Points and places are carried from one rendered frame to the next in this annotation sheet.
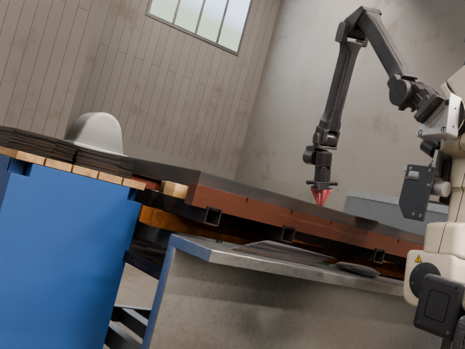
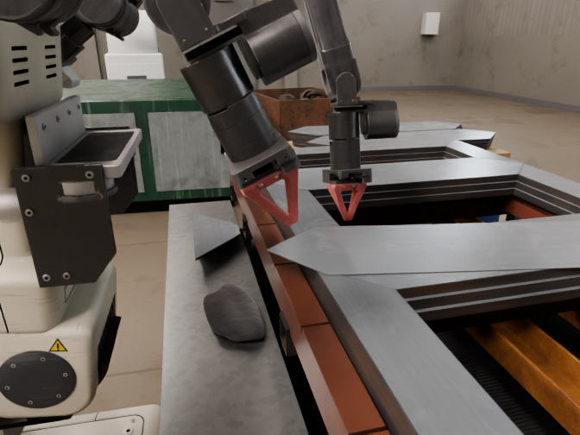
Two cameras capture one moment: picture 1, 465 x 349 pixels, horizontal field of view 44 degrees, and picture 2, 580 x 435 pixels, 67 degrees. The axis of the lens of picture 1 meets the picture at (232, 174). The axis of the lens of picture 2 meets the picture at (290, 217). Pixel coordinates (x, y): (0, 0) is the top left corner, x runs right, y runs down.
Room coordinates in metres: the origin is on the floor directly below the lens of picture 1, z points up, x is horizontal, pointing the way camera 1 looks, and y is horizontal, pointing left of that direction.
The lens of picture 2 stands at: (2.25, -1.10, 1.18)
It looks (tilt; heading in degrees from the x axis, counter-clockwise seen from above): 22 degrees down; 112
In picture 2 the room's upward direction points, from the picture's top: straight up
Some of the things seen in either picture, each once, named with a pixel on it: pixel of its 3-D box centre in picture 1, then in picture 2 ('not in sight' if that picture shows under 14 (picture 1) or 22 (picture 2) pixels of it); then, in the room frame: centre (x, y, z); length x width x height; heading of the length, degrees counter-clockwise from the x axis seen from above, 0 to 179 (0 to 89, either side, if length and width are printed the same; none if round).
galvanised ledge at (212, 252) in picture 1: (356, 279); (216, 315); (1.83, -0.47, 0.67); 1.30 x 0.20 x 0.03; 126
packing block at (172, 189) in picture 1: (176, 190); not in sight; (1.65, 0.14, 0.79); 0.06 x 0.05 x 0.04; 36
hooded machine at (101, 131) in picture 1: (88, 169); not in sight; (7.58, 1.86, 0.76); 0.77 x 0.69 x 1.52; 124
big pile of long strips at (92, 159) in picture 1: (46, 148); (391, 139); (1.97, 0.64, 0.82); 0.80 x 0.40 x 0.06; 36
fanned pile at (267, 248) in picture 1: (272, 249); (216, 230); (1.65, -0.16, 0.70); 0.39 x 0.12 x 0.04; 126
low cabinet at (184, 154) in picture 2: not in sight; (115, 135); (-0.61, 1.86, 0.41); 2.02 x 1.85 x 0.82; 33
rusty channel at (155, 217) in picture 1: (335, 257); not in sight; (2.19, -0.46, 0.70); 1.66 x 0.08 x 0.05; 126
